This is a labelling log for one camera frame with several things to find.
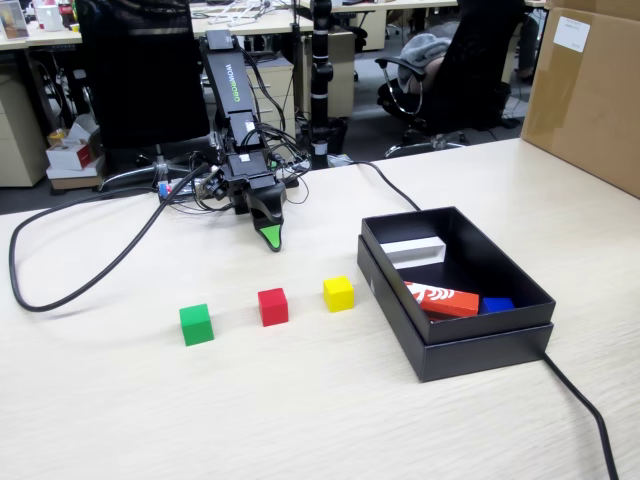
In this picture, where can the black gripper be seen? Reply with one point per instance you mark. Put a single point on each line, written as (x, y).
(247, 172)

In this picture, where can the red wooden cube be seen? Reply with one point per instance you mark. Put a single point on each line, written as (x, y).
(273, 309)

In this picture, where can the yellow wooden cube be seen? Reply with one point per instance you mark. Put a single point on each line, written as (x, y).
(338, 296)

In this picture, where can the green wooden cube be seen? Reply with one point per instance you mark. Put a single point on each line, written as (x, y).
(196, 327)

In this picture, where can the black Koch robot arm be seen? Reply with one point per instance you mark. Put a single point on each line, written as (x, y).
(232, 75)

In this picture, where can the white rectangular box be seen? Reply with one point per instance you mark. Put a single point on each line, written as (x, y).
(415, 252)

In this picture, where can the orange box with white print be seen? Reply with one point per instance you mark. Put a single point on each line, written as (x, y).
(445, 302)

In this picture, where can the small brown cardboard box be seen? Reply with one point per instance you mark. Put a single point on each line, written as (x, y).
(75, 181)

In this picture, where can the white and red open box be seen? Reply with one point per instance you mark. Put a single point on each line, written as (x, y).
(67, 156)

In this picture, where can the black cardboard box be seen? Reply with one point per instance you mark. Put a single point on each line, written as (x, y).
(490, 327)

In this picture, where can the large brown cardboard box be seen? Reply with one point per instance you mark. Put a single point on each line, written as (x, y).
(590, 110)

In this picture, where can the robot controller circuit board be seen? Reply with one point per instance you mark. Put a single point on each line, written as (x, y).
(165, 190)

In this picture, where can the black pole stand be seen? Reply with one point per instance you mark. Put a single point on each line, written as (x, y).
(320, 85)

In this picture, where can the black mesh office chair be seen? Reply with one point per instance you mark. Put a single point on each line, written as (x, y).
(140, 75)

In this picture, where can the white folding stand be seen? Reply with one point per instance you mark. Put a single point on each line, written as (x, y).
(235, 21)

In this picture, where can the yellow tape roll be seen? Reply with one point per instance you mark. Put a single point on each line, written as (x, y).
(59, 135)

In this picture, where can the grey folded blanket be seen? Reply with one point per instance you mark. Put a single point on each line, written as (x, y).
(425, 47)

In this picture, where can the blue wooden cube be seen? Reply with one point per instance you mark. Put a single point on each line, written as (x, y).
(497, 305)

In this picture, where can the light wooden office desk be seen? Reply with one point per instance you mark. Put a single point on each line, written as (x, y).
(50, 37)
(400, 6)

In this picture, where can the black chair with chrome armrests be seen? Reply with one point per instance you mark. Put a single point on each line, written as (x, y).
(475, 60)

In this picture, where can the cola bottle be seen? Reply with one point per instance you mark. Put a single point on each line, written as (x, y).
(66, 15)

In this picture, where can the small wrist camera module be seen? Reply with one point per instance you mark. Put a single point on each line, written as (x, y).
(212, 185)

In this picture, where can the clear picture frame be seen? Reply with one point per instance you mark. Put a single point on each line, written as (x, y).
(14, 20)

